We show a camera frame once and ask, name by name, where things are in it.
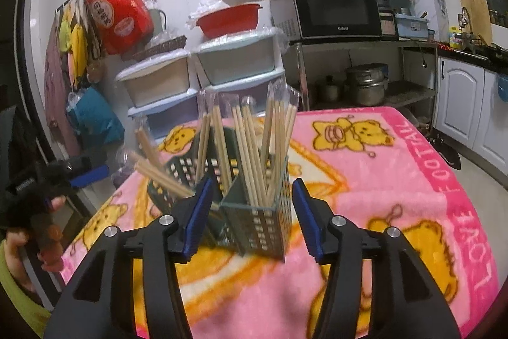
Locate black slippers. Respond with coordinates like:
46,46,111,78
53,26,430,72
431,132,463,171

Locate person's left hand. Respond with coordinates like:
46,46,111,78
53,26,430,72
4,195,67,292

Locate wooden cutting board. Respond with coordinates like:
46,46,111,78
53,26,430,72
459,0,493,44

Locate green plastic utensil basket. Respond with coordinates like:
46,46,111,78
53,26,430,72
147,126,290,264

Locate metal kitchen rack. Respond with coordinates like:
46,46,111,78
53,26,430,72
286,39,439,113

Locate blue hanging bin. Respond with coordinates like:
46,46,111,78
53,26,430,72
494,75,508,103

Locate yellow hanging cloth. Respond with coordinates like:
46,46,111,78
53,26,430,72
57,1,88,79

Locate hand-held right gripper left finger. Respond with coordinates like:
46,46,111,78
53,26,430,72
43,175,215,339

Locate black microwave oven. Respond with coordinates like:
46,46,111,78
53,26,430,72
271,0,382,43

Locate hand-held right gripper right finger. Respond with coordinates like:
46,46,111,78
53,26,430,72
291,178,461,339

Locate bunch of wooden chopsticks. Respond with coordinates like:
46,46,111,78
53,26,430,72
196,82,301,209

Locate blue hanging bag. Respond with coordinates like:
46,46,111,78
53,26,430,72
67,85,125,145

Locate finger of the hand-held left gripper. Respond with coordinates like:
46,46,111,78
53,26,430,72
69,165,109,189
70,150,109,176

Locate black countertop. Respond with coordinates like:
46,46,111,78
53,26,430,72
437,41,508,65

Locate brown wicker basket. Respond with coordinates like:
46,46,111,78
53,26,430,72
131,35,187,62

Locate clear plastic bag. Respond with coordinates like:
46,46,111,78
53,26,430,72
186,0,225,28

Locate pink printed blanket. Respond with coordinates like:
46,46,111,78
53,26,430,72
59,105,500,339

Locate person's left forearm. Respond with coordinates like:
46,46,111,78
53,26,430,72
0,240,46,328

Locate red printed bag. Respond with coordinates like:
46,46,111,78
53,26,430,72
75,0,155,56

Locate white kitchen cabinets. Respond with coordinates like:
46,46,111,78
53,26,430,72
432,55,508,181

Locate red plastic basin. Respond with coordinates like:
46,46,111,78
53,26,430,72
195,4,263,39

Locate metal faucet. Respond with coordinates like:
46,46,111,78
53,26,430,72
456,7,477,42

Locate pink hanging cloth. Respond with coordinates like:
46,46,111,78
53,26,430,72
43,41,76,153

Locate large steel pot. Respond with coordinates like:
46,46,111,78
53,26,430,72
345,64,390,106

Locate chopstick pair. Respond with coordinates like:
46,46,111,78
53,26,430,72
133,128,197,200

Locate wall hook rail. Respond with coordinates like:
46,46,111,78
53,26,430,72
56,0,86,12

